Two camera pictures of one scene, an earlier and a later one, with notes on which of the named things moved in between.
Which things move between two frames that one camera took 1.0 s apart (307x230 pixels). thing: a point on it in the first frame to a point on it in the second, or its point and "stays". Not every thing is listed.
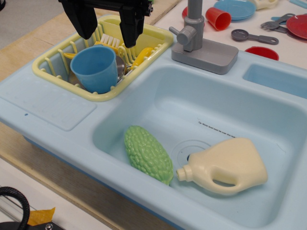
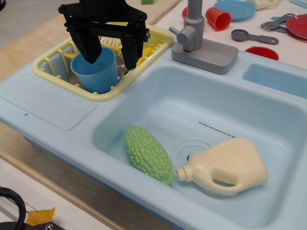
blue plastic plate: [237, 9] stays
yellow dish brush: [106, 40] stays
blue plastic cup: [97, 66] stays
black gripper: [143, 7] to [86, 19]
